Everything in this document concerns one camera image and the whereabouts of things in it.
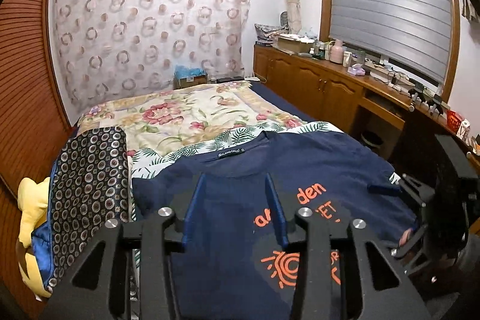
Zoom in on red package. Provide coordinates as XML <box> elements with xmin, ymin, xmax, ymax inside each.
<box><xmin>447</xmin><ymin>110</ymin><xmax>464</xmax><ymax>134</ymax></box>

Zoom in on purple tissue pack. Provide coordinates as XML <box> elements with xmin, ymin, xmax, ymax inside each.
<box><xmin>347</xmin><ymin>63</ymin><xmax>365</xmax><ymax>76</ymax></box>

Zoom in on navy blue t-shirt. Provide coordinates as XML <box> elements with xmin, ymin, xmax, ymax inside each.
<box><xmin>133</xmin><ymin>132</ymin><xmax>415</xmax><ymax>319</ymax></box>

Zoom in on floral blanket navy border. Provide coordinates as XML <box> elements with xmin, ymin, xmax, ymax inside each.
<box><xmin>78</xmin><ymin>80</ymin><xmax>311</xmax><ymax>155</ymax></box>

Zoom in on cardboard box on cabinet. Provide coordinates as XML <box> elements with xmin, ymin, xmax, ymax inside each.
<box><xmin>273</xmin><ymin>34</ymin><xmax>315</xmax><ymax>54</ymax></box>

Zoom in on circle pattern sheer curtain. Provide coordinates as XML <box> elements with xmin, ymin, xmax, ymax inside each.
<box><xmin>52</xmin><ymin>0</ymin><xmax>250</xmax><ymax>111</ymax></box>

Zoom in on pink bottle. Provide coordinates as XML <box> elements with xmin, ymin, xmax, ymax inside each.
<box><xmin>329</xmin><ymin>39</ymin><xmax>344</xmax><ymax>64</ymax></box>

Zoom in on dark circle pattern folded quilt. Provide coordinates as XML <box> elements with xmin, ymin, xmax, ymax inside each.
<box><xmin>32</xmin><ymin>127</ymin><xmax>128</xmax><ymax>293</ymax></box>

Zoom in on yellow plush pillow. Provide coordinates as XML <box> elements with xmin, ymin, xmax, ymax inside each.
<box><xmin>16</xmin><ymin>178</ymin><xmax>51</xmax><ymax>301</ymax></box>

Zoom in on wooden louvered wardrobe door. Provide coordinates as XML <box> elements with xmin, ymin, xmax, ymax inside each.
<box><xmin>1</xmin><ymin>0</ymin><xmax>71</xmax><ymax>319</ymax></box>

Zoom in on grey window blind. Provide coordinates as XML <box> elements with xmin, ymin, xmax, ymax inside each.
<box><xmin>329</xmin><ymin>0</ymin><xmax>452</xmax><ymax>84</ymax></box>

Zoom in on palm leaf print sheet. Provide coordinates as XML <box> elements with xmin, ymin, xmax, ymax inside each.
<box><xmin>131</xmin><ymin>120</ymin><xmax>341</xmax><ymax>179</ymax></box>

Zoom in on wooden sideboard cabinet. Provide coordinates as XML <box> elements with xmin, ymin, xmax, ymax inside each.
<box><xmin>252</xmin><ymin>44</ymin><xmax>480</xmax><ymax>235</ymax></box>

